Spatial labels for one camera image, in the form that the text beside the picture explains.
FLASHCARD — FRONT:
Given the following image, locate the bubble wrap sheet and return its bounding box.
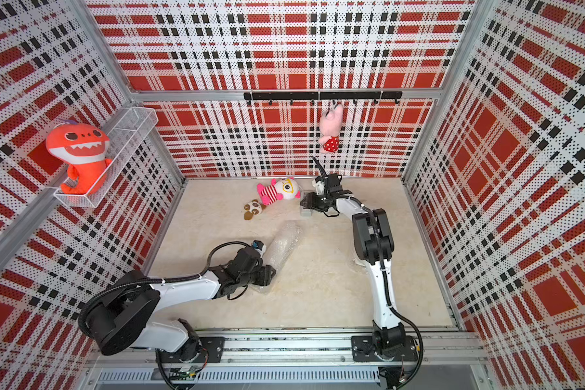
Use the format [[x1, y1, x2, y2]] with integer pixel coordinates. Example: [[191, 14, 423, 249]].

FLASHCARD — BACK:
[[251, 221, 302, 293]]

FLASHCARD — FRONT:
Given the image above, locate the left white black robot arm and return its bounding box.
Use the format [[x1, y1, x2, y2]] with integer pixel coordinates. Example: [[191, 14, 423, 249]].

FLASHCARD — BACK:
[[78, 240, 276, 361]]

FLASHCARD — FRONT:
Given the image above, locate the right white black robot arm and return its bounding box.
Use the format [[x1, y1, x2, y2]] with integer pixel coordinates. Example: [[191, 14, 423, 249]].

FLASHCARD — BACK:
[[301, 173, 423, 362]]

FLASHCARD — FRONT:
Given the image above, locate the pink striped owl plush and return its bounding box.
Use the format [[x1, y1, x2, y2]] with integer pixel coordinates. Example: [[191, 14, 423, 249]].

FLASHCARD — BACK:
[[257, 178, 302, 206]]

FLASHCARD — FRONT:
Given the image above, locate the brown white dog plush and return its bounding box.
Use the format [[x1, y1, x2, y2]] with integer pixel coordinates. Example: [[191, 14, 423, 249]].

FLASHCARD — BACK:
[[243, 199, 266, 220]]

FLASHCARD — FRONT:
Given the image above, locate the pink pig plush toy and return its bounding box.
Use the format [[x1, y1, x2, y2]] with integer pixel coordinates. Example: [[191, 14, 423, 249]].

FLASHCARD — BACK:
[[318, 104, 344, 154]]

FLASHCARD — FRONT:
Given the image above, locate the orange shark plush toy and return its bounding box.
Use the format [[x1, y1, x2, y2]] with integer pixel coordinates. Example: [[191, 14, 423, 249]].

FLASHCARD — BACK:
[[45, 121, 112, 195]]

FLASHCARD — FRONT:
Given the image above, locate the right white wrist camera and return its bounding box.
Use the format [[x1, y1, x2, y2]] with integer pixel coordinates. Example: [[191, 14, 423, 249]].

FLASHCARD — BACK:
[[312, 176, 325, 197]]

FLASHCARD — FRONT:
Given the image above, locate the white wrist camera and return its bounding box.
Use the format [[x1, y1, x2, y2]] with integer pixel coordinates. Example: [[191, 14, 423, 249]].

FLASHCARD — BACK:
[[251, 240, 267, 256], [312, 176, 325, 197]]

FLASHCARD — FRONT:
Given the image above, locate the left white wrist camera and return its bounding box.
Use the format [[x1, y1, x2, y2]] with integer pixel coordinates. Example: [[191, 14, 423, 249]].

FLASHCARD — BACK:
[[251, 240, 267, 256]]

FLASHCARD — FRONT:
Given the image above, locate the aluminium front rail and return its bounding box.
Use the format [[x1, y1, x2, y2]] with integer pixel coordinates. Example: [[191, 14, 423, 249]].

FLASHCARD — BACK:
[[89, 327, 488, 364]]

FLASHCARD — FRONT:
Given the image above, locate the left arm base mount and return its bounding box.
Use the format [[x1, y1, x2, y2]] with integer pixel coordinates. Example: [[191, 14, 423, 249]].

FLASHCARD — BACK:
[[161, 336, 225, 364]]

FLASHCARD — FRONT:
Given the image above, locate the black wall hook rail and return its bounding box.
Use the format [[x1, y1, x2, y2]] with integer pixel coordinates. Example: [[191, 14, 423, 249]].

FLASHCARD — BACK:
[[243, 90, 403, 103]]

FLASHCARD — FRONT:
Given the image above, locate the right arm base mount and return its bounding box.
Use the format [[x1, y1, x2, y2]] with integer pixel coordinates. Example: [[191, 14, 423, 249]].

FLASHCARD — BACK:
[[351, 335, 419, 362]]

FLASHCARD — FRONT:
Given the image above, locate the clear acrylic wall shelf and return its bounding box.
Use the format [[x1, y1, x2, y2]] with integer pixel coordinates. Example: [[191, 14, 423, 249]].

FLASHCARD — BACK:
[[54, 107, 158, 208]]

